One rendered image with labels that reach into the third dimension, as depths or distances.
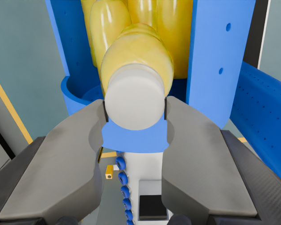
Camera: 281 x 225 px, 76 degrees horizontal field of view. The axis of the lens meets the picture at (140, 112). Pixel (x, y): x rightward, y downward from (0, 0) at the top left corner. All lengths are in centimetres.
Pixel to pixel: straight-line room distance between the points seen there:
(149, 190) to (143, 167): 9
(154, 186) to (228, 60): 59
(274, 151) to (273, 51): 109
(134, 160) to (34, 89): 129
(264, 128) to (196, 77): 62
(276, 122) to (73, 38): 68
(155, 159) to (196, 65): 51
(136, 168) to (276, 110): 55
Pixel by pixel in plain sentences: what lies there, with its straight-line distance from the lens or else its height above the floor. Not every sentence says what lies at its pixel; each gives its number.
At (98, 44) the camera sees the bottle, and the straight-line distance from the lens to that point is 30.
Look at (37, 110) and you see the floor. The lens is 187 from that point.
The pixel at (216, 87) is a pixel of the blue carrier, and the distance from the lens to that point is 22.
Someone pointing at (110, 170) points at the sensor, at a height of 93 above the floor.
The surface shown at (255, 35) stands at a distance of 145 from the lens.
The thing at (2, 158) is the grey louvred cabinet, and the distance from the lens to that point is 220.
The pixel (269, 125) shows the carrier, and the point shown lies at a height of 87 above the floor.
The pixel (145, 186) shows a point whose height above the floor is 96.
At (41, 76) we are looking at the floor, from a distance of 170.
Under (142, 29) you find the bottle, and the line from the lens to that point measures 20.
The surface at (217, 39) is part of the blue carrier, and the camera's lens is 20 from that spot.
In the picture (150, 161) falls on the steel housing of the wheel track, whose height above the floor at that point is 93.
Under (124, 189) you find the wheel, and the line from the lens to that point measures 73.
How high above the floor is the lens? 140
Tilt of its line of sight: 60 degrees down
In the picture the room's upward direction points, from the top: 178 degrees counter-clockwise
